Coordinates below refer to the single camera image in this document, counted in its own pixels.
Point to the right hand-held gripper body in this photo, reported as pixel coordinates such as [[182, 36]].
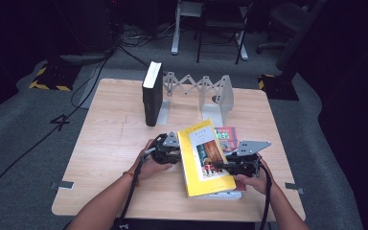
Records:
[[250, 148]]

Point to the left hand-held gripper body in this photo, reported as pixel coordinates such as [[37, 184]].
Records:
[[164, 153]]

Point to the red illustrated book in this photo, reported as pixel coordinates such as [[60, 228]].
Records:
[[228, 139]]

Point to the yellow paperback book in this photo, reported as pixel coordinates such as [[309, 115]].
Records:
[[191, 179]]

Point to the blue paperback book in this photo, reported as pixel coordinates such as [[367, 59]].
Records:
[[223, 195]]

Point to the black hardcover book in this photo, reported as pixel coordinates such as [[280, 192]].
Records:
[[151, 102]]

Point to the white expandable bookend rack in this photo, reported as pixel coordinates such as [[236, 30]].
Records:
[[223, 96]]

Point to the person's left hand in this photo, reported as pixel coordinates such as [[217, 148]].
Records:
[[150, 169]]

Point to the person's right hand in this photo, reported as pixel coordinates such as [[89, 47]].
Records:
[[257, 184]]

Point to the grey tape piece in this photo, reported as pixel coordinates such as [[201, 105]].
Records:
[[294, 188], [62, 185]]

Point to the black yellow striped base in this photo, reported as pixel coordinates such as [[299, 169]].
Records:
[[279, 89], [54, 78]]

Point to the black folding chair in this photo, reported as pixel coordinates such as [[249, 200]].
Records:
[[223, 25]]

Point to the black office chair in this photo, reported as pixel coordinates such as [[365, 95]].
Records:
[[284, 19]]

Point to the dark equipment box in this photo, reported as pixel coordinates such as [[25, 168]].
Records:
[[89, 28]]

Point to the white desk frame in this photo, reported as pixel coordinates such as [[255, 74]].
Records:
[[175, 41]]

